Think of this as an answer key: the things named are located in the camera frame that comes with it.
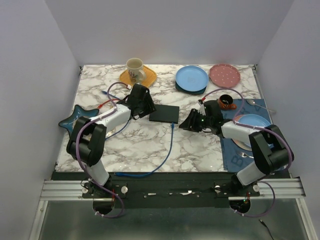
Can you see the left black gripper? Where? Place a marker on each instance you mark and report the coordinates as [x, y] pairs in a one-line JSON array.
[[150, 106]]

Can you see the light blue plate on mat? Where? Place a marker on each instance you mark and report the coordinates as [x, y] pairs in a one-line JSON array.
[[254, 120]]

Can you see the aluminium rail frame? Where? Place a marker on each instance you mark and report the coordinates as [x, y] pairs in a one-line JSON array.
[[142, 148]]

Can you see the dark teal plate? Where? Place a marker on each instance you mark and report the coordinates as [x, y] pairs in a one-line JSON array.
[[197, 92]]

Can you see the blue cloth placemat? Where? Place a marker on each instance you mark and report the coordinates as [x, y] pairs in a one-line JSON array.
[[231, 161]]

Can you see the metal spoon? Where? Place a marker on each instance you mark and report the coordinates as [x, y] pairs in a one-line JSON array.
[[253, 103]]

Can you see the pink dotted plate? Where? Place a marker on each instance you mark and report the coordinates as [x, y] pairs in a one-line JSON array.
[[224, 75]]

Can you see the black mounting base plate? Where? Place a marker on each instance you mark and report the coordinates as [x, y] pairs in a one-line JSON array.
[[168, 190]]

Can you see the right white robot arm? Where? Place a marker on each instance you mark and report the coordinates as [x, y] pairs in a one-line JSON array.
[[269, 148]]

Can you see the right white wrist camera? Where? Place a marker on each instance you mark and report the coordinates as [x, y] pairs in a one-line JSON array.
[[201, 109]]

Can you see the cream floral mug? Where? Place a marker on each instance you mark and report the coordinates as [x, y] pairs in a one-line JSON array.
[[135, 68]]

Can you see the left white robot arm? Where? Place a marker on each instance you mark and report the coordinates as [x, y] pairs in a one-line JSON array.
[[87, 140]]

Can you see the black network switch box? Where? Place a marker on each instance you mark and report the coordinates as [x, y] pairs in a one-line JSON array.
[[165, 114]]

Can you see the yellow woven coaster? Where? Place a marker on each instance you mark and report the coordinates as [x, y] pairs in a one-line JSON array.
[[151, 77]]

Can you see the pink plate under blue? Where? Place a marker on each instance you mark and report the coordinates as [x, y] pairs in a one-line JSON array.
[[240, 144]]

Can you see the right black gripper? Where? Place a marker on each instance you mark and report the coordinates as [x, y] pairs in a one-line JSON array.
[[188, 124]]

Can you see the blue star-shaped dish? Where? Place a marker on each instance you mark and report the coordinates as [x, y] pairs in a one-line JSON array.
[[78, 111]]

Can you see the brown orange cup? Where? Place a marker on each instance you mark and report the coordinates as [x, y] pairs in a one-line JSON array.
[[226, 102]]

